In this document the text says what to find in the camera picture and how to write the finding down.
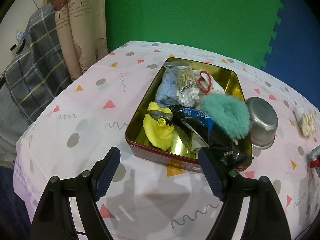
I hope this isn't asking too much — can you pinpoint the blue black protein drink packet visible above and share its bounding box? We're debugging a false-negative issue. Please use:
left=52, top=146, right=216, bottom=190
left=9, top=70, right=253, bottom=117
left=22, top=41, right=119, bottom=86
left=170, top=105, right=253, bottom=168

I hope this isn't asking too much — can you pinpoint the grey plaid blanket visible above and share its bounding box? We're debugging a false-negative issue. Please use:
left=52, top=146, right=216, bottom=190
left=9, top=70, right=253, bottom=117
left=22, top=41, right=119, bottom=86
left=4, top=4, right=72, bottom=124

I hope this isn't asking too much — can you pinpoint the yellow soft toy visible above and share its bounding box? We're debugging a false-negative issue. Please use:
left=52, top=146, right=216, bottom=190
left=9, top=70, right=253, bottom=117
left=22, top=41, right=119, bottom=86
left=143, top=102, right=174, bottom=151

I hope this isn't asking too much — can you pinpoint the teal fluffy scrunchie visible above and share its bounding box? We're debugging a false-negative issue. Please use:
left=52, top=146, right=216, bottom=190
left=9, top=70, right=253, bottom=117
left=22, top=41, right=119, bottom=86
left=200, top=93, right=251, bottom=140

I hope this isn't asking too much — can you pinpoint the blue foam mat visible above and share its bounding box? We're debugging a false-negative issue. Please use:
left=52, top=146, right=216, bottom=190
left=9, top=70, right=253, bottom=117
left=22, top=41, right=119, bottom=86
left=264, top=0, right=319, bottom=107

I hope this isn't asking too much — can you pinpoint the stainless steel bowl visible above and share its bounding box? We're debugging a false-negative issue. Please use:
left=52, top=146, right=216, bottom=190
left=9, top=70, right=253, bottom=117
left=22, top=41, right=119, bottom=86
left=246, top=96, right=278, bottom=150

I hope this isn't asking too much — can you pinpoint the pink patterned tablecloth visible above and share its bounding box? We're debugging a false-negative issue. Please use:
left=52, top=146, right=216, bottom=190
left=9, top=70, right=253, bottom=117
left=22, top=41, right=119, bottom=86
left=14, top=42, right=319, bottom=239

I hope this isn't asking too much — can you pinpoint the white cloth in box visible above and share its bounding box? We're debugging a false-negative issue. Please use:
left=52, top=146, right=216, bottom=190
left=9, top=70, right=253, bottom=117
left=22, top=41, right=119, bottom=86
left=193, top=69, right=225, bottom=95

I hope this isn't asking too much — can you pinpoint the bag of cotton swabs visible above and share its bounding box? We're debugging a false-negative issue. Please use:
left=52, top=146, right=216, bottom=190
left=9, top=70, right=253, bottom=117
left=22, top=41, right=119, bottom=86
left=164, top=64, right=200, bottom=108

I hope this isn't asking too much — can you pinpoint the light blue fuzzy cloth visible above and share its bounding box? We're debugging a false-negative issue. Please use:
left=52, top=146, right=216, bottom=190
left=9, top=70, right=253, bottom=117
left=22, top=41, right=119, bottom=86
left=155, top=72, right=178, bottom=108

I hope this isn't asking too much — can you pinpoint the green foam mat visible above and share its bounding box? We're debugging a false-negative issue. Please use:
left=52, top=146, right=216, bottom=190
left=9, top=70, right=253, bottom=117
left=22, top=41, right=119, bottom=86
left=105, top=0, right=283, bottom=68

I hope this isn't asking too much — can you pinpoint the cream satin scrunchie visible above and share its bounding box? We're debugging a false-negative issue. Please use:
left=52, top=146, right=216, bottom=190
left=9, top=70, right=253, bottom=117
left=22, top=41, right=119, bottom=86
left=294, top=106, right=315, bottom=137

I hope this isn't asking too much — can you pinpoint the beige printed curtain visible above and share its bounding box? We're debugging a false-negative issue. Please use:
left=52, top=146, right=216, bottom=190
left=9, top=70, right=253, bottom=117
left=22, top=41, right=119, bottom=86
left=44, top=0, right=108, bottom=81

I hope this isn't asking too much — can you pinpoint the red gold tin box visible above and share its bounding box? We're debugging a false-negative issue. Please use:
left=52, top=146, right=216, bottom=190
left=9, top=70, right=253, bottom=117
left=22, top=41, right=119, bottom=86
left=125, top=58, right=252, bottom=173

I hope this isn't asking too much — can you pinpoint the red and silver satin scrunchie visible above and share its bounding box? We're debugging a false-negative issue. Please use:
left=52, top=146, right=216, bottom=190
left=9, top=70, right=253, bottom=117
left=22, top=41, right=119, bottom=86
left=308, top=145, right=320, bottom=177

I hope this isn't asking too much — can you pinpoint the red coil hair tie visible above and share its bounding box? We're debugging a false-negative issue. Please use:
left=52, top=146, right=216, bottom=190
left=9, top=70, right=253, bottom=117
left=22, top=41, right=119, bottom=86
left=198, top=70, right=213, bottom=94

